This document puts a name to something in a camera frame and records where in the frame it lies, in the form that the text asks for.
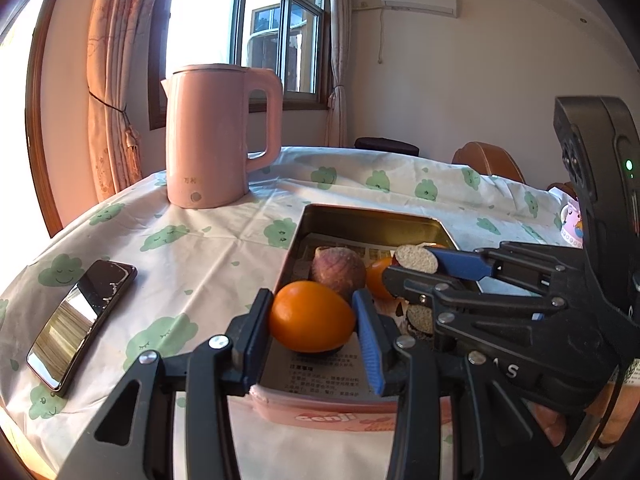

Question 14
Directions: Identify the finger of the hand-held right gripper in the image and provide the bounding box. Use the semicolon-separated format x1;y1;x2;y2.
433;241;587;307
384;264;622;352

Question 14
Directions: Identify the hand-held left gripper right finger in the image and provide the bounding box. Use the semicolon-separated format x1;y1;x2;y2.
351;289;572;480

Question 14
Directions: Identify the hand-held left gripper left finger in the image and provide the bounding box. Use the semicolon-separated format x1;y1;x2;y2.
55;288;275;480

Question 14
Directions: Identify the smooth orange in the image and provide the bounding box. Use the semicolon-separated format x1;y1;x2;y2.
269;281;357;353

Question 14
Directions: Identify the pink tin box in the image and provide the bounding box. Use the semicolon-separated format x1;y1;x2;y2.
248;204;463;432

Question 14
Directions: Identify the person's right hand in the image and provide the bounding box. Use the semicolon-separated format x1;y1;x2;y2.
530;359;640;450

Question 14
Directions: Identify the pink cartoon cup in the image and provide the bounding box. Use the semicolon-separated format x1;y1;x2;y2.
559;198;586;250

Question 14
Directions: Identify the printed paper sheet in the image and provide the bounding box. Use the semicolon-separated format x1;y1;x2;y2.
260;230;403;397

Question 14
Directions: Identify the small orange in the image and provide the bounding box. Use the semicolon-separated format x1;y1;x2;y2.
366;257;399;301

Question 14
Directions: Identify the brown leather chair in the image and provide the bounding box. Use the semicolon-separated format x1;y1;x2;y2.
452;141;527;185

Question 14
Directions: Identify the dark round stool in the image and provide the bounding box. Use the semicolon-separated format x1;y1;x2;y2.
355;136;420;157

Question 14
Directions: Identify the black smartphone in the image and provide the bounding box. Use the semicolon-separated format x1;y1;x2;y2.
26;260;138;395

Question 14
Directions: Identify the pink electric kettle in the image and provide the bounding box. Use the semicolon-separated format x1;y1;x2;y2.
161;64;284;210

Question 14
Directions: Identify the white air conditioner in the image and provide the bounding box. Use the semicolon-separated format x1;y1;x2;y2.
380;0;459;17

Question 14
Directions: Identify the beige curtain with tassel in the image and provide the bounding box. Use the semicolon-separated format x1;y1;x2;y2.
84;0;182;197

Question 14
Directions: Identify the sliding glass window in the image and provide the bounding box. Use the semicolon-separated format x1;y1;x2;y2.
149;0;332;132

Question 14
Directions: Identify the air conditioner cord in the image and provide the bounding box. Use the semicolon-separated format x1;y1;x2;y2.
376;6;387;65

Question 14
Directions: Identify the brown wooden frame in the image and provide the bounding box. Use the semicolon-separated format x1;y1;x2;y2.
24;0;68;240

